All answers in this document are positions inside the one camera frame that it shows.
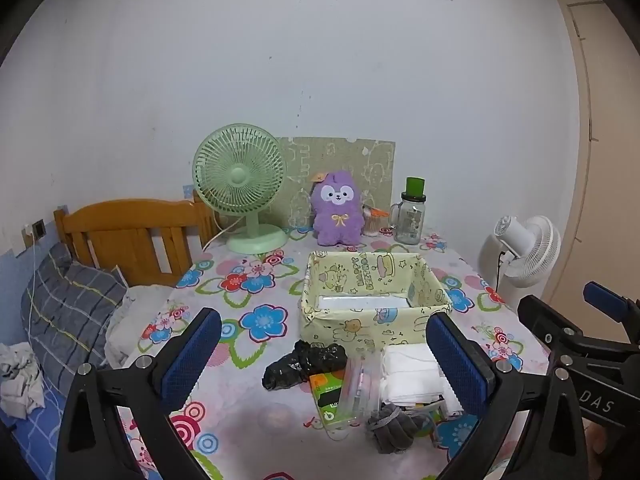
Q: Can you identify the green desk fan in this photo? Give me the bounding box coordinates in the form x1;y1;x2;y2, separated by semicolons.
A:
192;124;286;255

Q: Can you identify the purple plush toy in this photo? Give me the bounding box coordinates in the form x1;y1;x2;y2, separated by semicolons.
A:
310;170;364;247

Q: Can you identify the green tissue pack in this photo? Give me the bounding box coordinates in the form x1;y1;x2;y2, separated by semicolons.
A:
309;370;348;431

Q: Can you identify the cotton swab container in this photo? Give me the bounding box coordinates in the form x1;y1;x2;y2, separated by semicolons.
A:
362;205;390;237

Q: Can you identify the grey plaid pillow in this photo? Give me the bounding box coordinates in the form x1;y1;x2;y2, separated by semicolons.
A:
21;243;127;396

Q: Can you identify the crumpled white cloth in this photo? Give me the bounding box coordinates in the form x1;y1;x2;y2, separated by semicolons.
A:
0;341;44;419

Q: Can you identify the beige door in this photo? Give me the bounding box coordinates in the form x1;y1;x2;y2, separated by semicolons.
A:
542;0;639;341

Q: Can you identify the white standing fan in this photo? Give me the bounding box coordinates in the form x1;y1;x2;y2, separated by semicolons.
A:
478;214;562;311

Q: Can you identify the glass jar green lid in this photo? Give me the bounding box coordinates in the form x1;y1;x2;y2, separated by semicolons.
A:
390;177;427;245

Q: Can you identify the clear zip bag pack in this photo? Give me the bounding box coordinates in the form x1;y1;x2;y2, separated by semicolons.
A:
335;351;382;430

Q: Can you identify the wooden bed headboard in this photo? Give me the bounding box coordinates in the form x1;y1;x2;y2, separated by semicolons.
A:
53;197;220;286

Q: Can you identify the white face mask pack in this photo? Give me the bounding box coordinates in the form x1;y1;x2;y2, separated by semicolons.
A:
381;344;463;414

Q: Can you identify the black plastic bag roll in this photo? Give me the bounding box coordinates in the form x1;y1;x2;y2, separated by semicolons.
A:
262;340;347;391

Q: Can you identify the yellow cartoon fabric box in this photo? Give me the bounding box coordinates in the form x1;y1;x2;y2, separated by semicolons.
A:
299;252;452;354

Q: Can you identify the grey drawstring pouch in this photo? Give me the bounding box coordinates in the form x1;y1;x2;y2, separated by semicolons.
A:
366;404;426;454

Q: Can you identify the cartoon cardboard panel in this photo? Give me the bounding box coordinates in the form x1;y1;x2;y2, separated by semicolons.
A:
259;136;395;229

